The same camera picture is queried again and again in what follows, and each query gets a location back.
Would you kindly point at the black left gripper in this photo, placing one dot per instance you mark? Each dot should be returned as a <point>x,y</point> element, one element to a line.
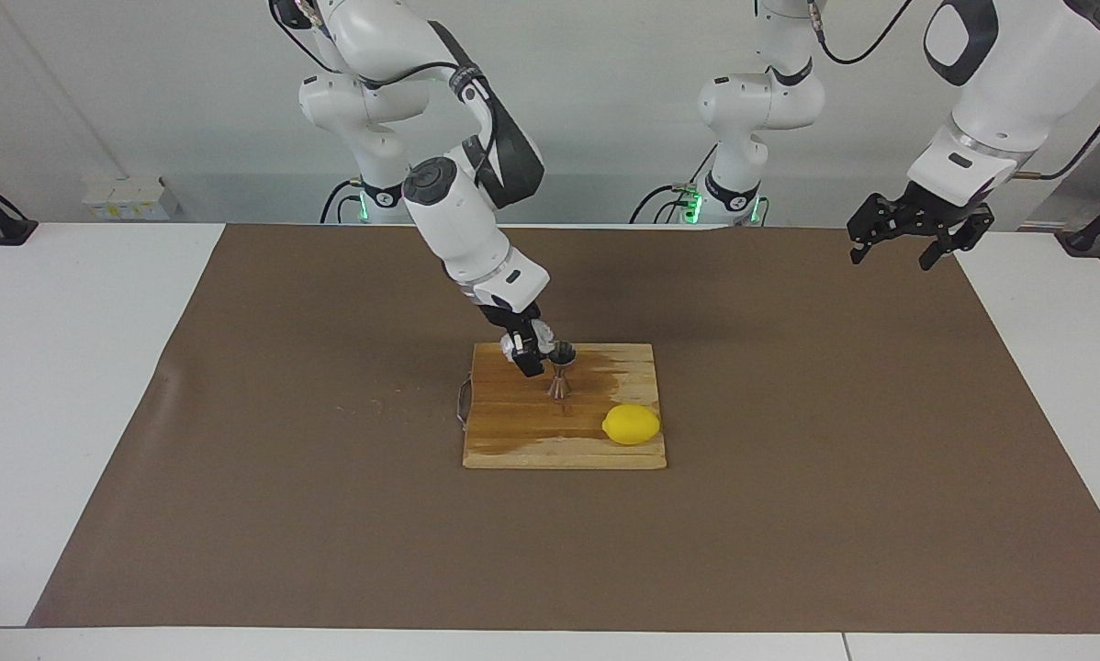
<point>931,216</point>

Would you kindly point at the brown table mat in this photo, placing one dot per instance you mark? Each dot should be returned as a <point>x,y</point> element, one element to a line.
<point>330,532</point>

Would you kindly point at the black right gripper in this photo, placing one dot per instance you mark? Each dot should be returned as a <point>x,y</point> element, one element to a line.
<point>511,319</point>

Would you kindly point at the wooden cutting board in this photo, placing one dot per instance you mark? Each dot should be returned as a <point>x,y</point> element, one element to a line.
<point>513,422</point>

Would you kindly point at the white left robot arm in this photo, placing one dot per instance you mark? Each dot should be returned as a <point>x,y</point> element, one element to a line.
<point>1018,64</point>

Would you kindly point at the small clear plastic cup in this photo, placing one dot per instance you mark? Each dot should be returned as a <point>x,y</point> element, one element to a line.
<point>541,332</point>

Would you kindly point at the white wall socket boxes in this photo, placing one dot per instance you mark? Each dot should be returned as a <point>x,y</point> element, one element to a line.
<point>128,200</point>

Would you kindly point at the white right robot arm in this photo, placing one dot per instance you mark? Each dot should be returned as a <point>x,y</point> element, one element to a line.
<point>458,220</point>

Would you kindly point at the steel double jigger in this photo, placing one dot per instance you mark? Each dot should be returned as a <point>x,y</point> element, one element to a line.
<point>561,381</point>

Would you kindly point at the yellow lemon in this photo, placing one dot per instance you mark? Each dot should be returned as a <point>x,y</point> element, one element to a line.
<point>632,425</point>

